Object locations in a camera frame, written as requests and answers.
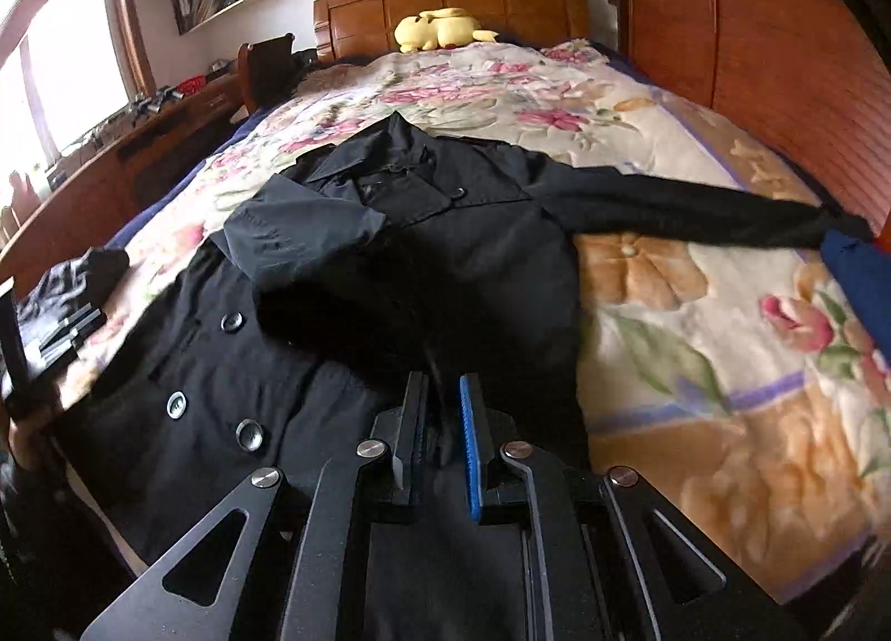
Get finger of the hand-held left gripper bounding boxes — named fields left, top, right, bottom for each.
left=24, top=305, right=107, bottom=370

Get wooden chair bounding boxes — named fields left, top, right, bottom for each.
left=237, top=34, right=307, bottom=116

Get blue bed sheet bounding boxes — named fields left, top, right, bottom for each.
left=104, top=112, right=252, bottom=248

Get window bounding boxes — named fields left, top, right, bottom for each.
left=0, top=0, right=133, bottom=197

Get blue pillow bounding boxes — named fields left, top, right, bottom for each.
left=820, top=229, right=891, bottom=364

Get yellow plush toy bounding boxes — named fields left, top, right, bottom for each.
left=394, top=7, right=501, bottom=53

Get brown curtain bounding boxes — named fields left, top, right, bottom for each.
left=97, top=0, right=158, bottom=100

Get wooden desk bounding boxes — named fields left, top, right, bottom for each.
left=0, top=66, right=244, bottom=294

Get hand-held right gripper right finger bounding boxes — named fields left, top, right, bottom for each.
left=459, top=373, right=809, bottom=641

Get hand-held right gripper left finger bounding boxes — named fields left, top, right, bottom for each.
left=80, top=373, right=430, bottom=641

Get wooden headboard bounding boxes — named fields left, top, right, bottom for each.
left=313, top=0, right=591, bottom=64

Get floral blanket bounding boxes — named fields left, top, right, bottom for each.
left=59, top=38, right=891, bottom=607

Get dark grey cloth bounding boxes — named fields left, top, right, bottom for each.
left=17, top=247, right=131, bottom=336

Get black trousers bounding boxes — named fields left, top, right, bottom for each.
left=52, top=112, right=874, bottom=641

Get wooden louvred wardrobe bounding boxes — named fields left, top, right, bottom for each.
left=602, top=0, right=891, bottom=224

